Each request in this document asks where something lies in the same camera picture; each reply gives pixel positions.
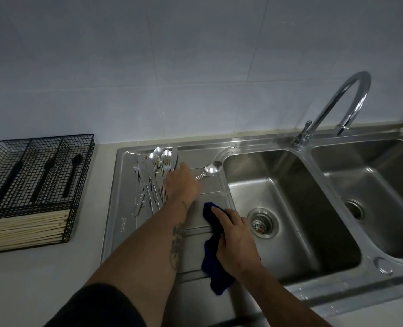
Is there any bundle of wooden chopsticks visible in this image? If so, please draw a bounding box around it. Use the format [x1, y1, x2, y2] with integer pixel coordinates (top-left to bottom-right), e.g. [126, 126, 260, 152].
[0, 209, 71, 254]

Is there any dark blue cloth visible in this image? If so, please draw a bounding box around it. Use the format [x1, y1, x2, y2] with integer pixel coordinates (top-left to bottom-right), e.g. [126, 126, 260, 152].
[201, 202, 238, 297]

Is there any black fork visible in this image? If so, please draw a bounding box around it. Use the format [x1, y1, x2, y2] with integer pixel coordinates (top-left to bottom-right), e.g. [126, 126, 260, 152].
[31, 156, 57, 203]

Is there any pile of steel cutlery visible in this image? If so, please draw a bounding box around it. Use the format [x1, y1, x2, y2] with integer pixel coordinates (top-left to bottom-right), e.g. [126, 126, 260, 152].
[131, 147, 179, 218]

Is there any stainless steel double sink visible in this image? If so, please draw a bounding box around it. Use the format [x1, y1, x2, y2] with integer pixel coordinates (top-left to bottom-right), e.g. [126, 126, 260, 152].
[101, 124, 403, 327]

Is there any person's right forearm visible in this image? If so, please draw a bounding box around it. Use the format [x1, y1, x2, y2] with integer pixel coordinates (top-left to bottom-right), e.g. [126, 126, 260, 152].
[240, 263, 333, 327]

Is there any silver spoon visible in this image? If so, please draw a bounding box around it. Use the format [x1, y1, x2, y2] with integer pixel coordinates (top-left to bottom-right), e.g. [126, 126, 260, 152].
[194, 161, 223, 182]

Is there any person's left hand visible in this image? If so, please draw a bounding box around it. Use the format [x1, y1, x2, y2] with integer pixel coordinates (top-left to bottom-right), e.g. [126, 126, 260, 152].
[163, 162, 202, 205]

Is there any black spoon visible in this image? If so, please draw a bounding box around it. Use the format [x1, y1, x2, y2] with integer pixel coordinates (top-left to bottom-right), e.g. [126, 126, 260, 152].
[63, 154, 83, 198]

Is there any person's right hand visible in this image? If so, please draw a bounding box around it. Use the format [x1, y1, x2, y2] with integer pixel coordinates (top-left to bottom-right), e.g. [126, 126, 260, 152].
[210, 206, 263, 279]

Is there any chrome faucet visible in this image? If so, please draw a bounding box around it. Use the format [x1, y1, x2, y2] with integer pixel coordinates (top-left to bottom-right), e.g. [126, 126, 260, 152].
[292, 71, 372, 151]

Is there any person's left forearm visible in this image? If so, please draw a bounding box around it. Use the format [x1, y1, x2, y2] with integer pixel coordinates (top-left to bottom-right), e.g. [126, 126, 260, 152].
[85, 195, 199, 327]

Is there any black wire cutlery tray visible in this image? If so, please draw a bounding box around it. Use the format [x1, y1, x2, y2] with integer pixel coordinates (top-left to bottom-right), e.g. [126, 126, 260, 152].
[0, 134, 96, 246]

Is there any black sleeve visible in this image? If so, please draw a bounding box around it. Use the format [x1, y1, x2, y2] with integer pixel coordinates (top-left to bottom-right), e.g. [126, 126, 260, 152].
[44, 283, 147, 327]

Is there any black knife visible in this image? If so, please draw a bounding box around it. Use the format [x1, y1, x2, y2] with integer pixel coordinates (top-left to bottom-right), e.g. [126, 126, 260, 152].
[0, 159, 23, 208]

